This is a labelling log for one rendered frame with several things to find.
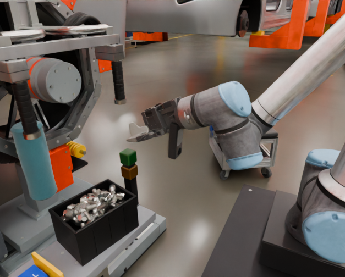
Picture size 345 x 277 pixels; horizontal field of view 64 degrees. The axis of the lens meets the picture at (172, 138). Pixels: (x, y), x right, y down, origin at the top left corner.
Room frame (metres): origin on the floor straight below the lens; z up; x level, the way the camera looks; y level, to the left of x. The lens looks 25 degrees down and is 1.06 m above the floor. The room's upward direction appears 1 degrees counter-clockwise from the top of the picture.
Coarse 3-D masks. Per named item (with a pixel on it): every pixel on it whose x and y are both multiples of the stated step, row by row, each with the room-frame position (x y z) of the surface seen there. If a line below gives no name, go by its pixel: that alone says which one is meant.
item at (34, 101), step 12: (48, 12) 1.10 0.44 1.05; (48, 24) 1.17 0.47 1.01; (60, 24) 1.14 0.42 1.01; (48, 36) 1.23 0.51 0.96; (72, 60) 1.20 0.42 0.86; (0, 84) 0.93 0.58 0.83; (0, 96) 0.92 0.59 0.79; (12, 96) 0.97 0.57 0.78; (12, 108) 0.95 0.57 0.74; (36, 108) 1.03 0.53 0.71; (48, 108) 1.17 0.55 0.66; (60, 108) 1.14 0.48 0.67; (72, 108) 1.13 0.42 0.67; (12, 120) 0.94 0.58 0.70; (48, 120) 1.10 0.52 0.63; (60, 120) 1.08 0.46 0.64; (0, 132) 0.98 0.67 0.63; (48, 132) 1.02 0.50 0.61
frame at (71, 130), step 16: (0, 0) 0.89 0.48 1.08; (16, 0) 0.93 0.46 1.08; (32, 0) 0.97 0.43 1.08; (48, 0) 1.01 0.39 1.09; (64, 16) 1.06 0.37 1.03; (96, 64) 1.15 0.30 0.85; (96, 80) 1.15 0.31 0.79; (80, 96) 1.13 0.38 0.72; (96, 96) 1.13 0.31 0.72; (80, 112) 1.07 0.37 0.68; (64, 128) 1.04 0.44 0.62; (80, 128) 1.05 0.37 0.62; (0, 144) 0.79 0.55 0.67; (48, 144) 0.92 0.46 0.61
